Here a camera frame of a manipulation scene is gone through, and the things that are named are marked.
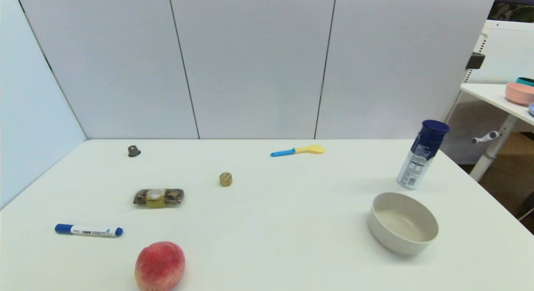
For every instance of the small wooden cylinder block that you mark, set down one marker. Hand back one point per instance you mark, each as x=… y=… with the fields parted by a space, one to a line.
x=225 y=179

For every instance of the beige round bowl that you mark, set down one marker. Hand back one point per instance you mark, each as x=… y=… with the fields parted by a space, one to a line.
x=402 y=224

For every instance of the pink bowl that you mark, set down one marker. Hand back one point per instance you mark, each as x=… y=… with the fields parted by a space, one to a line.
x=519 y=93

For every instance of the teal bowl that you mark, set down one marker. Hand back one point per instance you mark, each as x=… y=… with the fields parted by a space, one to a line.
x=526 y=81

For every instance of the clear pack of chocolates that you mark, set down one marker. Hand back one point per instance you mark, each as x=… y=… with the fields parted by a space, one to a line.
x=158 y=198

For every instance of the small grey cap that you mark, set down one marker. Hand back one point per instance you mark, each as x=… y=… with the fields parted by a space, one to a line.
x=134 y=151

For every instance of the blue and white spray can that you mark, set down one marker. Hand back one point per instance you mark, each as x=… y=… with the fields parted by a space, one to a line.
x=419 y=159

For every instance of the red peach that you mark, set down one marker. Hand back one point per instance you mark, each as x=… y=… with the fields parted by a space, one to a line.
x=159 y=266

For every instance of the blue and white marker pen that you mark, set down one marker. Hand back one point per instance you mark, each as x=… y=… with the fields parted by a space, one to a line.
x=88 y=230

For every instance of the black partition clamp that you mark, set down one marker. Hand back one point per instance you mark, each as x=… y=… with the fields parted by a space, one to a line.
x=475 y=60

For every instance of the white side table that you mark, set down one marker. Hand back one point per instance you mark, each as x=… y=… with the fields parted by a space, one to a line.
x=498 y=99

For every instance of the white perforated panel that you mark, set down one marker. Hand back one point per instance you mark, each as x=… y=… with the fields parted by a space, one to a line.
x=507 y=53

